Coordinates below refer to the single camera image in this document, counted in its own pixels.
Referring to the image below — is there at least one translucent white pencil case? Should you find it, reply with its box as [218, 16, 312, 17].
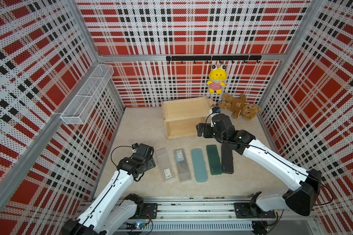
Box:
[173, 148, 192, 183]
[155, 148, 176, 182]

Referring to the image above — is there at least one black pencil case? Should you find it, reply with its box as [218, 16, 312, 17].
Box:
[221, 144, 234, 174]

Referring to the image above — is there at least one dark green pencil case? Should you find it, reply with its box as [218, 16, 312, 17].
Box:
[206, 145, 223, 175]

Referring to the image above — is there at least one light teal pencil case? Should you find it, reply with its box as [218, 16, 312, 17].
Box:
[191, 148, 208, 183]

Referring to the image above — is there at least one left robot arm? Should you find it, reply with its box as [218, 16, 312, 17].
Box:
[61, 144, 156, 235]

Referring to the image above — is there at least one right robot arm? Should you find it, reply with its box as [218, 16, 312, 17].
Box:
[196, 114, 322, 216]

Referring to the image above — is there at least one wooden two-tier shelf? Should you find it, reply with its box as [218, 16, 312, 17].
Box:
[162, 97, 216, 140]

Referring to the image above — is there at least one brown teddy bear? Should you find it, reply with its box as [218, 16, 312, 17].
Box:
[219, 93, 261, 120]

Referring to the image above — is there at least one yellow frog plush toy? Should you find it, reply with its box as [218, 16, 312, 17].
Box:
[207, 64, 227, 95]

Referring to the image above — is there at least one green circuit board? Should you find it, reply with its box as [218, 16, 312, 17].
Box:
[126, 222, 148, 230]

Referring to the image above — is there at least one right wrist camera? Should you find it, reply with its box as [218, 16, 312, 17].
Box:
[209, 106, 221, 118]

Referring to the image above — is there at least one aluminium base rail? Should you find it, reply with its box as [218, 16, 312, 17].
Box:
[116, 196, 322, 235]

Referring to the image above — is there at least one white wire mesh basket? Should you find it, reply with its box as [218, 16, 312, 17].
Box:
[61, 64, 114, 125]

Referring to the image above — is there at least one black wall hook rail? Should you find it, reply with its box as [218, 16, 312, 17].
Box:
[166, 55, 262, 62]

